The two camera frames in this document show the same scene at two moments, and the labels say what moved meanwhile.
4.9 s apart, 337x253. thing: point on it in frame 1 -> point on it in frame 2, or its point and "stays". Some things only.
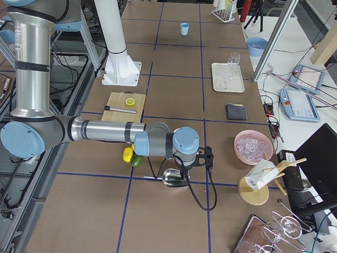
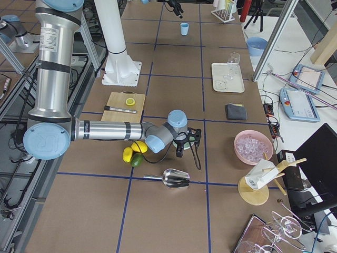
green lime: [137, 161] stays
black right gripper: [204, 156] -> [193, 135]
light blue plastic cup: [184, 28] stays
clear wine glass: [233, 61] stays
